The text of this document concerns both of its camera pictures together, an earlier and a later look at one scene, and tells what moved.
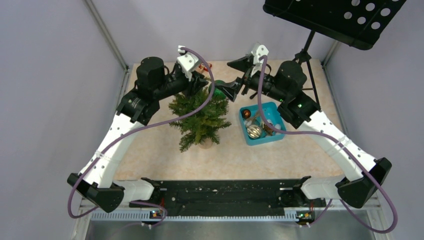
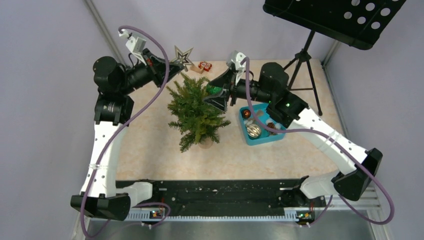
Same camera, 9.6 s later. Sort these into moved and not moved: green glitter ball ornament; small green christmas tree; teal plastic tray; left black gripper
Moved: left black gripper
Not moved: teal plastic tray; small green christmas tree; green glitter ball ornament
